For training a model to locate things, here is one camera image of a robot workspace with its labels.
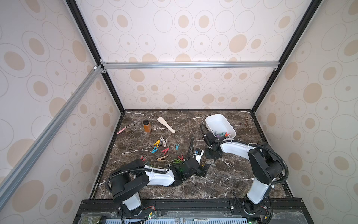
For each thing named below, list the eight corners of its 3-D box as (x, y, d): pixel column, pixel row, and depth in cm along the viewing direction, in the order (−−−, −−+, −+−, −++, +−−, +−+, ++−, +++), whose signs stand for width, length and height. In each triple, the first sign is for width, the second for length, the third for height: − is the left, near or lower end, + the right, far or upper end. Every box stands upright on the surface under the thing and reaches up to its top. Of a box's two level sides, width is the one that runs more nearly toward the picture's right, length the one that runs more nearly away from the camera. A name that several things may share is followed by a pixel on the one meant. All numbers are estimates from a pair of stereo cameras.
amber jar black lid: (145, 132, 108) (142, 125, 100) (146, 127, 111) (143, 119, 104) (150, 132, 108) (148, 125, 100) (151, 127, 111) (149, 119, 104)
